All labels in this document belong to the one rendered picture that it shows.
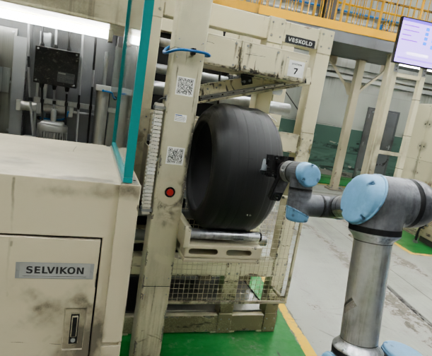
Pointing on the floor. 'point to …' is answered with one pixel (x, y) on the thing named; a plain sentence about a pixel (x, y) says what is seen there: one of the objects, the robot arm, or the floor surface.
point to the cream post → (169, 178)
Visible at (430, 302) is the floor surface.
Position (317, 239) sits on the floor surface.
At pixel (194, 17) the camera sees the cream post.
